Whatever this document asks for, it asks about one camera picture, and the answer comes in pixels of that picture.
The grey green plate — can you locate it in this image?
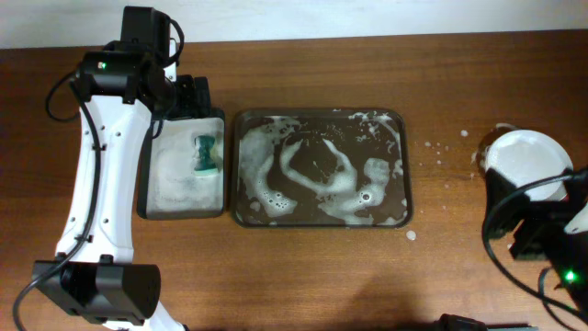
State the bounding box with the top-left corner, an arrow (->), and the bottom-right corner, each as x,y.
482,130 -> 573,188

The green yellow sponge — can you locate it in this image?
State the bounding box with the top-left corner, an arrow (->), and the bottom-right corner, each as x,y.
193,135 -> 218,177

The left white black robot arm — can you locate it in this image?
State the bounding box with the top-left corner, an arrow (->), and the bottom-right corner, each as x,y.
30,6 -> 211,330

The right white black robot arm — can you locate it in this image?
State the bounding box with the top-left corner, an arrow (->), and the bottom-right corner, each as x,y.
481,168 -> 587,328

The left soapy black tray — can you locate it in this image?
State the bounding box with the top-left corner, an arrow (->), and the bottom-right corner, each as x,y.
137,117 -> 225,221

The middle dark wet tray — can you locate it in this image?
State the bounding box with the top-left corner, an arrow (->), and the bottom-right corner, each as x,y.
230,108 -> 413,229

